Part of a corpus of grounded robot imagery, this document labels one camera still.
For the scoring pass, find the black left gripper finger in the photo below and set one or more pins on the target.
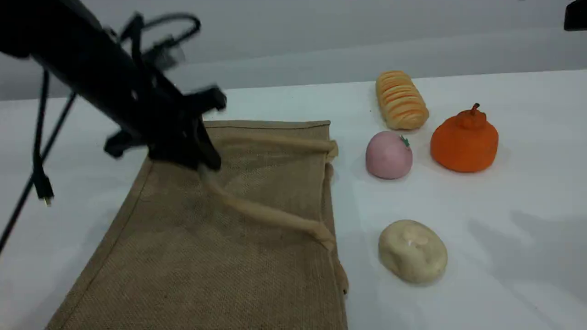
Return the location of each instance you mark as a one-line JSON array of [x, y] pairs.
[[172, 160], [208, 149]]

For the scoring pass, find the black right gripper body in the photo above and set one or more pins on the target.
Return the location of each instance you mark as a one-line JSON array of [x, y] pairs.
[[577, 16]]

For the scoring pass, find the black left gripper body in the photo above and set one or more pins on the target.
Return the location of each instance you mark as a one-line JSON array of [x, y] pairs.
[[160, 123]]

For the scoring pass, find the brown burlap tote bag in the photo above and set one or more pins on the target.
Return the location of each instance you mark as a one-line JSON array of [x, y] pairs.
[[206, 256]]

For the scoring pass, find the long striped bread loaf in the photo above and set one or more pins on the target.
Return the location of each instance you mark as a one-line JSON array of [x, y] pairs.
[[401, 101]]

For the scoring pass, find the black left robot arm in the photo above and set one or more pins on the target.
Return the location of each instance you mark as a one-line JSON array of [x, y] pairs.
[[69, 41]]

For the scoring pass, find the orange tangerine toy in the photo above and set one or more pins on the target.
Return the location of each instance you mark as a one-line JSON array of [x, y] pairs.
[[463, 142]]

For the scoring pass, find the pink peach toy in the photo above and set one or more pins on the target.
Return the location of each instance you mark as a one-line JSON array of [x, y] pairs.
[[387, 156]]

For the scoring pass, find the cream round bun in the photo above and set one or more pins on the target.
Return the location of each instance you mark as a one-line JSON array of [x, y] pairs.
[[412, 252]]

